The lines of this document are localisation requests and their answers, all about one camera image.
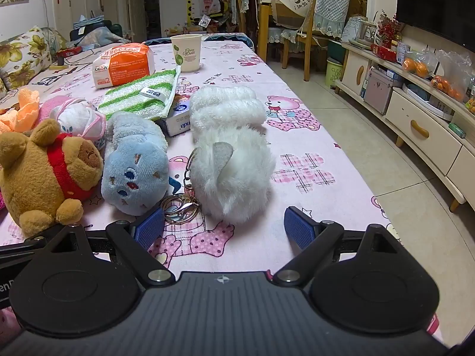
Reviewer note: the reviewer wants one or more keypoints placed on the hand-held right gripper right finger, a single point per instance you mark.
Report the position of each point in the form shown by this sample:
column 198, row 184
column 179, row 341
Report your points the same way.
column 298, row 228

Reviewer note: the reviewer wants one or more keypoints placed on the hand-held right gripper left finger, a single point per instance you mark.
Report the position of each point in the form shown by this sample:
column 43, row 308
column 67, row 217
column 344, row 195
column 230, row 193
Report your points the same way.
column 150, row 228

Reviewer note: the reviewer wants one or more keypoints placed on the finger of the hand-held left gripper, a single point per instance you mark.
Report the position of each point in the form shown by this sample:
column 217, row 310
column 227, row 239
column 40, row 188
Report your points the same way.
column 22, row 246

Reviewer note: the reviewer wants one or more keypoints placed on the blue plush toy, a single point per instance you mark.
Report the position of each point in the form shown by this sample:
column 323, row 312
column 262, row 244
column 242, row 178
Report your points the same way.
column 133, row 174

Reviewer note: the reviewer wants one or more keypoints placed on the brown bear plush red scarf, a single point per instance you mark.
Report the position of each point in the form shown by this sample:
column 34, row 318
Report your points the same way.
column 37, row 170

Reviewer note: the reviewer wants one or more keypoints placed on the white fluffy plush with keyring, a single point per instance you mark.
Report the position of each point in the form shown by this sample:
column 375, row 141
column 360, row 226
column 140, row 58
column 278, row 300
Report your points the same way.
column 233, row 178

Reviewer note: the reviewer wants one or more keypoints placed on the purple white tissue pack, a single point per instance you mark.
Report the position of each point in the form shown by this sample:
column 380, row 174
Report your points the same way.
column 178, row 120

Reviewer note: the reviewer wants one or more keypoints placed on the white pink baby hat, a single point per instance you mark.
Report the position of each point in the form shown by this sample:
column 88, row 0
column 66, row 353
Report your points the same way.
column 78, row 118

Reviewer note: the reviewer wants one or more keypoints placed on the green striped cleaning cloth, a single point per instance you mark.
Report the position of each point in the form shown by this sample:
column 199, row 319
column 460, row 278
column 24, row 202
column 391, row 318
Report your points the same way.
column 137, row 96

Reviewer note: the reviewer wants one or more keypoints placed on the orange frilly cloth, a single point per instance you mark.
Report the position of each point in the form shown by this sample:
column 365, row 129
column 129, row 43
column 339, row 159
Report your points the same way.
column 24, row 111

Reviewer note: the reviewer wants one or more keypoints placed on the white fluffy plush roll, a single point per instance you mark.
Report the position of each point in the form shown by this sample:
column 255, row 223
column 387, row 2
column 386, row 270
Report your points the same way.
column 226, row 107

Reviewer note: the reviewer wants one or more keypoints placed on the cream tv cabinet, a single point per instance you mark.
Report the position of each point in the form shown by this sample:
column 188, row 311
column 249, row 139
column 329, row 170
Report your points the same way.
column 415, row 126

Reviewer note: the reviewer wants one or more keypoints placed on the grey storage box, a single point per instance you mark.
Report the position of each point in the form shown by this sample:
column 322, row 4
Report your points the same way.
column 378, row 91

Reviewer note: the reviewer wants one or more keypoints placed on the light green bin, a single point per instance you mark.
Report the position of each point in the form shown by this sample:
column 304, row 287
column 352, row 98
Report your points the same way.
column 336, row 72

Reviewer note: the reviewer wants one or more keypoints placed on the orange tissue pack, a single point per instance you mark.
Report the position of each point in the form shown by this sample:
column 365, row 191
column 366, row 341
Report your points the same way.
column 122, row 65

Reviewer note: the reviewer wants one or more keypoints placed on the wooden chair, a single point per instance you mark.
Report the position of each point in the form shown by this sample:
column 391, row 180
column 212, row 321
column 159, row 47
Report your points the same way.
column 310, row 52

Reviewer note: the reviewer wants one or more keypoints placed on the white paper cup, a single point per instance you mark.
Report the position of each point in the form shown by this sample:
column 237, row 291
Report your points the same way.
column 187, row 53

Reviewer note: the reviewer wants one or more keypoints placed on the dark green bin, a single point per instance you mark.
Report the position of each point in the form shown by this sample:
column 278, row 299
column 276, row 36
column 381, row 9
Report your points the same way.
column 337, row 50

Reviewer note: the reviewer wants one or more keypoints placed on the blue quilted chair back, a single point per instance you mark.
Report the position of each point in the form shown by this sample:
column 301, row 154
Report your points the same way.
column 230, row 38
column 157, row 41

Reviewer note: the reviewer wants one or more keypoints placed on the floral sofa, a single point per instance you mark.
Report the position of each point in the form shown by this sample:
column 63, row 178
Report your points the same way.
column 18, row 52

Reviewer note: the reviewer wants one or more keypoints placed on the red gift box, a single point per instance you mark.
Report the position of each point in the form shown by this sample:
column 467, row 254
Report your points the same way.
column 384, row 52

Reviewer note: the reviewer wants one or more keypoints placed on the blue grey cloth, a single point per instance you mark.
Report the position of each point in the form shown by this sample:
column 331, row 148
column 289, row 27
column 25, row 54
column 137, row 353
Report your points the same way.
column 100, row 38

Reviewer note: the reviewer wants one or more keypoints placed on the bag of oranges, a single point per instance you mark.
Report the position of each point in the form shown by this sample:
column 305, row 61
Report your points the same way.
column 447, row 83
column 417, row 66

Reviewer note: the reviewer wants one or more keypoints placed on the black luggage bag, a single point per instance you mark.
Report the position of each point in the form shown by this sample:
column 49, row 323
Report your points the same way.
column 111, row 28

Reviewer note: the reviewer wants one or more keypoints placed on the wooden dining table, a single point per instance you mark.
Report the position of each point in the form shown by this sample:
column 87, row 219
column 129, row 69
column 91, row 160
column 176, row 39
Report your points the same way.
column 263, row 26

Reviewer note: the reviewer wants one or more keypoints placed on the red flower decoration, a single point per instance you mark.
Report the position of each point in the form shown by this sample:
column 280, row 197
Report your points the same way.
column 387, row 28

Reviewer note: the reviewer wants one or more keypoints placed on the quilted chair cover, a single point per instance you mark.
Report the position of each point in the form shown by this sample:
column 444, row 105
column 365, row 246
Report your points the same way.
column 332, row 11

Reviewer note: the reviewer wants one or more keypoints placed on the cream printed cloth cover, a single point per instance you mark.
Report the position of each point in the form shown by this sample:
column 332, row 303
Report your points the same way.
column 293, row 3

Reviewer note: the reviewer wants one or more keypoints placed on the lace covered chair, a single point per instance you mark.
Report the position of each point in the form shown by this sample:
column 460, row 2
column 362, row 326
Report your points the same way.
column 243, row 0

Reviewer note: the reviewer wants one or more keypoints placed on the black television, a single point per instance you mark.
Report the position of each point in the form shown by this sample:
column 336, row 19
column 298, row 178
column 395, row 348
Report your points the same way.
column 434, row 3

